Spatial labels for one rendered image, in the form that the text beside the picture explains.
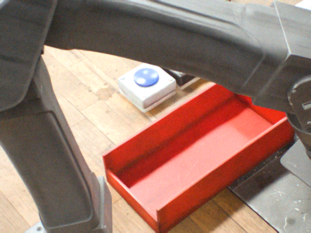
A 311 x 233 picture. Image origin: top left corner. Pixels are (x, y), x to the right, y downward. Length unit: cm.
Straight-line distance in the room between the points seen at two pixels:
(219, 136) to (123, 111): 16
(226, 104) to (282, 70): 46
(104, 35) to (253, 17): 12
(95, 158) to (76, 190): 30
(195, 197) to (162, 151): 11
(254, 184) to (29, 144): 40
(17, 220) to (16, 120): 36
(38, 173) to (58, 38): 17
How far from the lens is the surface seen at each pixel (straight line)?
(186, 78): 96
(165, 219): 78
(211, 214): 82
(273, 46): 47
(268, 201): 84
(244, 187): 85
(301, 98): 51
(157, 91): 93
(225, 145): 88
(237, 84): 49
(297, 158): 67
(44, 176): 57
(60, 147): 54
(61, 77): 102
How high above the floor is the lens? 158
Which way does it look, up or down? 47 degrees down
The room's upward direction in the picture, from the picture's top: 5 degrees counter-clockwise
